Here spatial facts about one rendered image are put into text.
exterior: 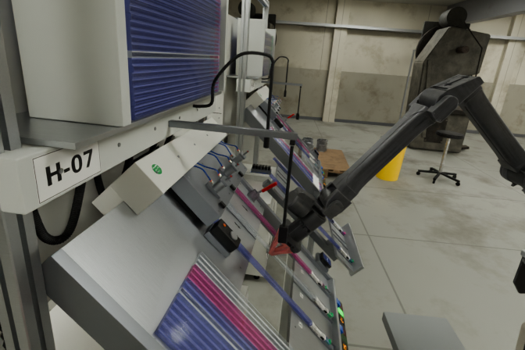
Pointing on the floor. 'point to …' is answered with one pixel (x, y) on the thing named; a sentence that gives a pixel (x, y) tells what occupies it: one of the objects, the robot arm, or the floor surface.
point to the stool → (444, 156)
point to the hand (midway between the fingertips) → (272, 251)
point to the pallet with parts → (328, 156)
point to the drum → (389, 173)
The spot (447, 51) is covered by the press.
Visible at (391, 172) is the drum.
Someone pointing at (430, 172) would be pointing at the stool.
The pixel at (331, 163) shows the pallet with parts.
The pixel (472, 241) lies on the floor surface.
